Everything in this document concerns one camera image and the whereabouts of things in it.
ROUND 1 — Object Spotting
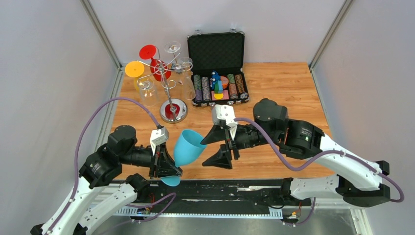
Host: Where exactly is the clear wide ribbed glass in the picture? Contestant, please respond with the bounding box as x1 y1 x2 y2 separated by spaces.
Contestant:
137 77 158 106

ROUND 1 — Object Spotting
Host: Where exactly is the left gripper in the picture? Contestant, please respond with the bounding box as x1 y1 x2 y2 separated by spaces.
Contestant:
121 141 183 178

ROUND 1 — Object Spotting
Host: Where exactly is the clear glass at rack back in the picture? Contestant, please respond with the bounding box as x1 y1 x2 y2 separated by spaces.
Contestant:
164 41 181 64

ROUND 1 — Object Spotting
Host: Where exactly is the clear champagne flute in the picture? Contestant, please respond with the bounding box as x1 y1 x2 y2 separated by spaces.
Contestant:
179 57 196 100

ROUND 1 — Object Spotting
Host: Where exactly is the black poker chip case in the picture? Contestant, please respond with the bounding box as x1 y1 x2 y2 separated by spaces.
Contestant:
187 30 250 107

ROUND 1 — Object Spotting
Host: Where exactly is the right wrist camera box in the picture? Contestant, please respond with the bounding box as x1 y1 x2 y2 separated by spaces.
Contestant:
212 104 238 140

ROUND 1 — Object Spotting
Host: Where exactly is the yellow plastic wine glass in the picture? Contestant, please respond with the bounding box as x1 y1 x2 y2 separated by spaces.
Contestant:
125 61 145 92

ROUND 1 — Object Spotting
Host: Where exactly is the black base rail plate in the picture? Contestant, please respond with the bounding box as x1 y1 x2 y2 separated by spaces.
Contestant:
134 178 311 216

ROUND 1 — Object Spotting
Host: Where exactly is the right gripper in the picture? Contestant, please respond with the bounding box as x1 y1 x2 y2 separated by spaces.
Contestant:
200 123 279 168

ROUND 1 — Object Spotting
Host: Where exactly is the chrome wine glass rack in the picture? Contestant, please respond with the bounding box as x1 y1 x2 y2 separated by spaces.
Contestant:
141 48 188 123

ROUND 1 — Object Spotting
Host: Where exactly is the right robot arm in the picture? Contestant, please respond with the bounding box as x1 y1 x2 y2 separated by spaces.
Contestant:
201 98 391 208

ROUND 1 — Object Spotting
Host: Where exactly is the blue toy car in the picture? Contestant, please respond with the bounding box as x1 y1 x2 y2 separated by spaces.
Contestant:
210 70 221 90

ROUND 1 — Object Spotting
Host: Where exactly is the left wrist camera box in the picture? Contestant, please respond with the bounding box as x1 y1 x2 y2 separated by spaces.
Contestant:
150 127 169 146

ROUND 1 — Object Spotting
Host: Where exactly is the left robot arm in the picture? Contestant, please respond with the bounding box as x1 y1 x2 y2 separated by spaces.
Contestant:
30 125 183 235

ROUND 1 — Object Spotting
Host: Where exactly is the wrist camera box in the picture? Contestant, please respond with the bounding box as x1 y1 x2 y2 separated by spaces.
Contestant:
150 127 169 146
212 104 238 140

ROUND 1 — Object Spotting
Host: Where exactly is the green blue block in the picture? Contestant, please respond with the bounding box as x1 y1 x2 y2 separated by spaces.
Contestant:
212 80 224 94

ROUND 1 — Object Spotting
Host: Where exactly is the blue plastic wine glass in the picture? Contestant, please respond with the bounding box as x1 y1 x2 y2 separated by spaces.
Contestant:
160 129 206 187

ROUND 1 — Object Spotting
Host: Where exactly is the red plastic wine glass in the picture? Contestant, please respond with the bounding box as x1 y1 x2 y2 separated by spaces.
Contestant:
139 45 161 82

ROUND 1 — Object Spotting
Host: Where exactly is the pink block with yellow disc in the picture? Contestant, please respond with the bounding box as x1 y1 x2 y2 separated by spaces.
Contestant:
211 90 230 101

